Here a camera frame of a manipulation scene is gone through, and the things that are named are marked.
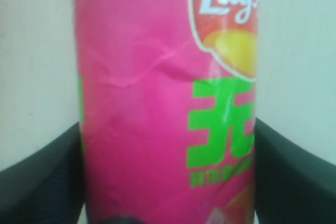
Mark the pink Lays chip can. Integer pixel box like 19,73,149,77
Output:
74,0,259,223

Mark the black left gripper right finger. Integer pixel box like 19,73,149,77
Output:
255,119,335,224

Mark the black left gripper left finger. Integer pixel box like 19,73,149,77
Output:
1,123,85,223

